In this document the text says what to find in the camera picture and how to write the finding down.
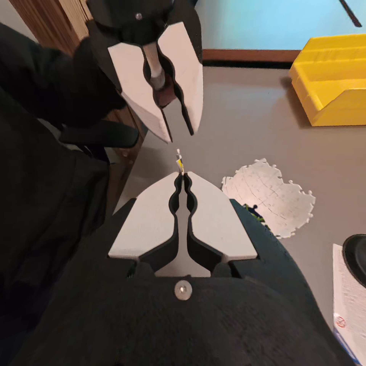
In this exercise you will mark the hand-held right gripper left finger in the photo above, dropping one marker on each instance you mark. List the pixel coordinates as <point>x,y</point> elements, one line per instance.
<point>143,228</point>

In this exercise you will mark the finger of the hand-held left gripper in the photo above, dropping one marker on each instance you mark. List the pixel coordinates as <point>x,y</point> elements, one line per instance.
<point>131,71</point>
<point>185,63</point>

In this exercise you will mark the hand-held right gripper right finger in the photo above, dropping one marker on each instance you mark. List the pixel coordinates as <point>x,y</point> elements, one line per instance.
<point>220,228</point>

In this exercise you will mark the white puzzle ball shell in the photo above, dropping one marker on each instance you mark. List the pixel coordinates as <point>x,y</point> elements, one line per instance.
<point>268,197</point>

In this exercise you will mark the curved puzzle piece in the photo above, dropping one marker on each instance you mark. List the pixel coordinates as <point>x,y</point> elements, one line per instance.
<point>179,164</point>

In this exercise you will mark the person's left forearm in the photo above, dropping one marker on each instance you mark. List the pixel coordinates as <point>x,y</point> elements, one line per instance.
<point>57,80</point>

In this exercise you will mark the person's left hand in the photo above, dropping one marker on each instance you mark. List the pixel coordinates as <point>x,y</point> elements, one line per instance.
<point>166,95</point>

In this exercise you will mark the black office chair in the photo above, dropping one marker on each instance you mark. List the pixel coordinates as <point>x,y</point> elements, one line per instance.
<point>100,134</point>

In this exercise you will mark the person's black jacket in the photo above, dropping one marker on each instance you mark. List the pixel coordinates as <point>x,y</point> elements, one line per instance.
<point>43,214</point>

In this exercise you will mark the black hemisphere bowl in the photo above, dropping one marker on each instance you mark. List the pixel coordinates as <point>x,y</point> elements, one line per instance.
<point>357,257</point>

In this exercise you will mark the white instruction sheet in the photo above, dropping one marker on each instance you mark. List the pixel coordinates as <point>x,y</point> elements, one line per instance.
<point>348,303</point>

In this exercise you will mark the yellow plastic bin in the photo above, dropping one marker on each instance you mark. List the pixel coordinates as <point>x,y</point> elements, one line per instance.
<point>331,94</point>

